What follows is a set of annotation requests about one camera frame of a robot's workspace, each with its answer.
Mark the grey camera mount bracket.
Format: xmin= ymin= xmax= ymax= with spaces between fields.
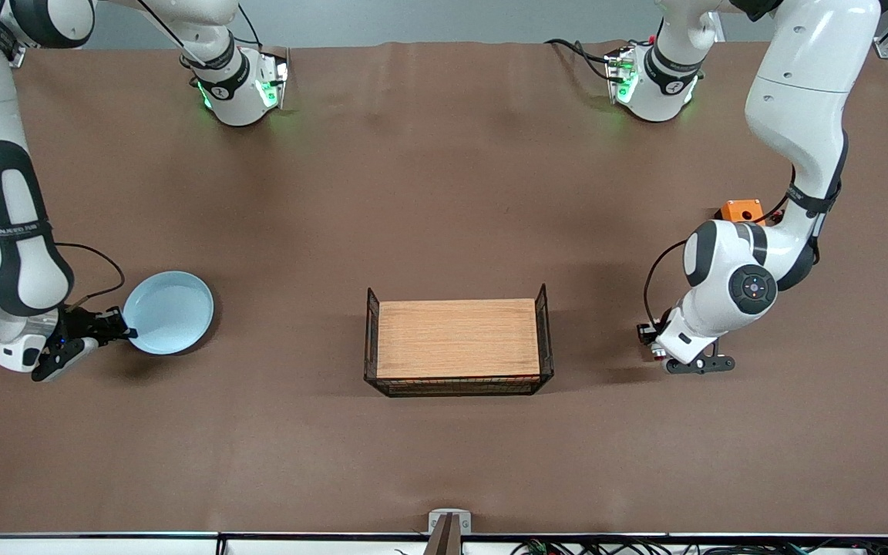
xmin=427 ymin=509 xmax=473 ymax=555

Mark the black base cable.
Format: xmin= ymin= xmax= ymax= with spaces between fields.
xmin=234 ymin=0 xmax=264 ymax=49
xmin=544 ymin=37 xmax=617 ymax=82

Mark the orange button enclosure box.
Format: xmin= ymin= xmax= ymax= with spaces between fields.
xmin=715 ymin=198 xmax=767 ymax=226

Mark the black left base cable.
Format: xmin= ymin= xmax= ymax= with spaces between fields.
xmin=544 ymin=37 xmax=617 ymax=82

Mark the black wire rack wooden top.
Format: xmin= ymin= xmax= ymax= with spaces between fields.
xmin=364 ymin=283 xmax=554 ymax=399

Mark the light blue round plate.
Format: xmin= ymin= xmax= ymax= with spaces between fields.
xmin=122 ymin=271 xmax=215 ymax=356

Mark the black right base cable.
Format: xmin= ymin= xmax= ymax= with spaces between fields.
xmin=234 ymin=0 xmax=264 ymax=49

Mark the table cover sheet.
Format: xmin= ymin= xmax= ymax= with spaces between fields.
xmin=0 ymin=39 xmax=888 ymax=537

